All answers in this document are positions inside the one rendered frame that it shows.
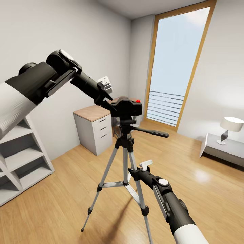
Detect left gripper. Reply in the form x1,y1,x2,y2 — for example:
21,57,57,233
81,77,117,112

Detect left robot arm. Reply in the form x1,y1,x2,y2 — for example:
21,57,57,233
0,49,117,140

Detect camera tripod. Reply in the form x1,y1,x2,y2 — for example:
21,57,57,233
81,116,169,244

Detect digital camera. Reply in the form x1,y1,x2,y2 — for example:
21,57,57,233
110,97,142,117

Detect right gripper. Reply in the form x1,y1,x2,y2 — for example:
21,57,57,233
128,166,152,184

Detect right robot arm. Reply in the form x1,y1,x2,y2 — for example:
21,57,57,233
128,160,209,244

